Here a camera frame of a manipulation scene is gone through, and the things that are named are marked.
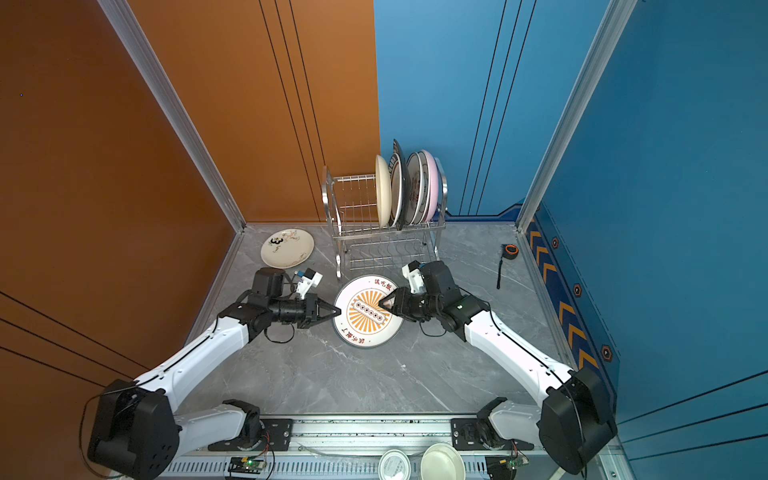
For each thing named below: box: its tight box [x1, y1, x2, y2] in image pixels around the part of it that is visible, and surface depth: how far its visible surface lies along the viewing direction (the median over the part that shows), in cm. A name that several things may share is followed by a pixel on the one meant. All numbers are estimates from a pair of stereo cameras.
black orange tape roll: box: [496, 243, 519, 289], surface depth 111 cm
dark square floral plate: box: [392, 139, 410, 231], surface depth 74 cm
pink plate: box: [422, 149, 439, 223], surface depth 74 cm
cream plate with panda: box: [260, 228, 315, 269], surface depth 114 cm
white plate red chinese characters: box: [405, 152, 423, 226], surface depth 74 cm
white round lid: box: [378, 449, 411, 480], surface depth 65 cm
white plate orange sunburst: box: [333, 274, 403, 349], surface depth 77 cm
